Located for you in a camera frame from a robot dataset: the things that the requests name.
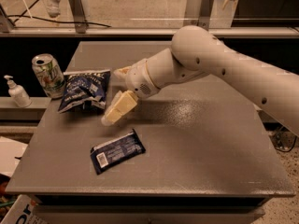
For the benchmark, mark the right metal glass bracket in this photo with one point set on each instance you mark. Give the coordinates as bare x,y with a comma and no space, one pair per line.
205,13

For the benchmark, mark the metal glass bracket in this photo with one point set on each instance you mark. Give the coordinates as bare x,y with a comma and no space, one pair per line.
78,16
205,13

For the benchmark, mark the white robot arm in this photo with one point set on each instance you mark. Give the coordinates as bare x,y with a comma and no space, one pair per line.
195,53

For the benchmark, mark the left metal glass bracket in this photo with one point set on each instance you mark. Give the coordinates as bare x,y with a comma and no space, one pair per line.
78,16

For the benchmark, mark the blue chip bag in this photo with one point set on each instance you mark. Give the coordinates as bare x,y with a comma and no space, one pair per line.
85,89

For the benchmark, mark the white paper sheet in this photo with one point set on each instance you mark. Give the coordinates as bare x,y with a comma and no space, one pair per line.
11,152

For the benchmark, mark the white pump lotion bottle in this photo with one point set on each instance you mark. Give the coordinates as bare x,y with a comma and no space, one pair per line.
17,92

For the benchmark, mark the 7up soda can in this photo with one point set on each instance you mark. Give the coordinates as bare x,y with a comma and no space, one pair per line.
49,75

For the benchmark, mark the white cardboard box with print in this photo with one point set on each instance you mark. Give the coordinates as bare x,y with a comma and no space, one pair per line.
19,210

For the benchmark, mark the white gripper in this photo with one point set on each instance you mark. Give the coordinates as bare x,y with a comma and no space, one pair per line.
137,77

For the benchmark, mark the dark blue snack bar wrapper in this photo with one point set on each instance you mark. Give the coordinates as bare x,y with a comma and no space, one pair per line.
113,152

